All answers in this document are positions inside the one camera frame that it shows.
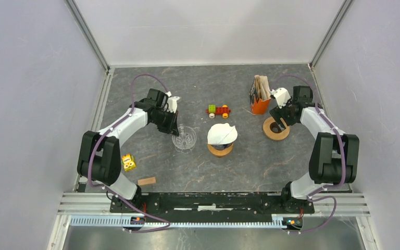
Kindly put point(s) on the wooden ring stand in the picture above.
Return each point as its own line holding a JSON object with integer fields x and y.
{"x": 220, "y": 152}
{"x": 273, "y": 131}

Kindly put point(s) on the orange coffee filter box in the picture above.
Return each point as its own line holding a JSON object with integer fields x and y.
{"x": 259, "y": 95}

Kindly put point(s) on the blue plastic dripper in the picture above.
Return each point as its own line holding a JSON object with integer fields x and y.
{"x": 221, "y": 147}

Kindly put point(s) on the clear plastic dripper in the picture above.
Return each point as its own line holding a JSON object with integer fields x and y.
{"x": 186, "y": 140}

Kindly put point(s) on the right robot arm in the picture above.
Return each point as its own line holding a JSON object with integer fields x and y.
{"x": 334, "y": 158}

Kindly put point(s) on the white paper coffee filter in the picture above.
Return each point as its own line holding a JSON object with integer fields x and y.
{"x": 221, "y": 134}

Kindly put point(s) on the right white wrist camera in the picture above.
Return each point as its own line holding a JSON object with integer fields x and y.
{"x": 281, "y": 96}

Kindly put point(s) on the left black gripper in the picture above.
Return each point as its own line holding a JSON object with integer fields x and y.
{"x": 172, "y": 127}

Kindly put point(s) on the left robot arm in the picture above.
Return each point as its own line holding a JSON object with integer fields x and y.
{"x": 100, "y": 157}

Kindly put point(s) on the small wooden block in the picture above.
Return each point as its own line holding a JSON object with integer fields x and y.
{"x": 147, "y": 181}

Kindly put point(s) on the white slotted cable duct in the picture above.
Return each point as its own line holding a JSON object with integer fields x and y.
{"x": 141, "y": 222}

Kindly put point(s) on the toy brick car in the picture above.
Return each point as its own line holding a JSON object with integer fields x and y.
{"x": 215, "y": 111}

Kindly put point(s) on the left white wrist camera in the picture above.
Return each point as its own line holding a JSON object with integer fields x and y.
{"x": 172, "y": 102}

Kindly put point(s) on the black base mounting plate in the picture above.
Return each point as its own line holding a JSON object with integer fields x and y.
{"x": 208, "y": 207}

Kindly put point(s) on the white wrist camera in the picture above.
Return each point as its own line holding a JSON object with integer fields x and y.
{"x": 172, "y": 102}
{"x": 281, "y": 96}

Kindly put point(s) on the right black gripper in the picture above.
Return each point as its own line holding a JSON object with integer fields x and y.
{"x": 277, "y": 113}

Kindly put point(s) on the yellow juice carton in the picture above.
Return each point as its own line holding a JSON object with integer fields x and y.
{"x": 128, "y": 162}

